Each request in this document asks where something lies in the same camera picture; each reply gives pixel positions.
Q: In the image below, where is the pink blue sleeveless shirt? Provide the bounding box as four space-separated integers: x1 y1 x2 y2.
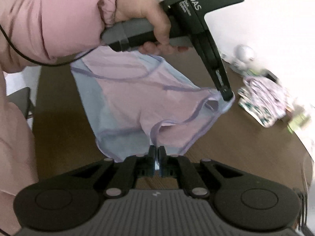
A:
70 47 236 163

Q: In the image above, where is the black cable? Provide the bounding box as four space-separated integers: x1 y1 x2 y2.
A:
0 25 99 67

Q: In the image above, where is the green print folded garment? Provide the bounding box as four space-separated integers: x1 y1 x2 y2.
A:
237 88 280 128

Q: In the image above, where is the person's pink clothing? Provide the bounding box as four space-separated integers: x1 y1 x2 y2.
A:
0 71 40 236

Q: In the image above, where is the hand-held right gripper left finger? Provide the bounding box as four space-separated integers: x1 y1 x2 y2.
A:
65 147 157 198

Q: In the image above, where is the white robot toy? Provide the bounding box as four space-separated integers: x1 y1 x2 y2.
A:
235 44 256 65

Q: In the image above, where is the grey chair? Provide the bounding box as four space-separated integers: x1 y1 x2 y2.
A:
6 87 35 123

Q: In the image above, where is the person's left hand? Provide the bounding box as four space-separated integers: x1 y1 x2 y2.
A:
114 0 190 56

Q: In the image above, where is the green spray bottle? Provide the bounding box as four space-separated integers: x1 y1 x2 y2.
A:
286 112 309 134

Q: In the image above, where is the purple print folded garment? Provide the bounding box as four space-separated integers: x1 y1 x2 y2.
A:
242 76 294 120

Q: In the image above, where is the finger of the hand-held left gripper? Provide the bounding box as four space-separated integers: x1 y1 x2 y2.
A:
193 29 236 102

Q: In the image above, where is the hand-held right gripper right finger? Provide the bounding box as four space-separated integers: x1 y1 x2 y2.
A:
159 147 249 198

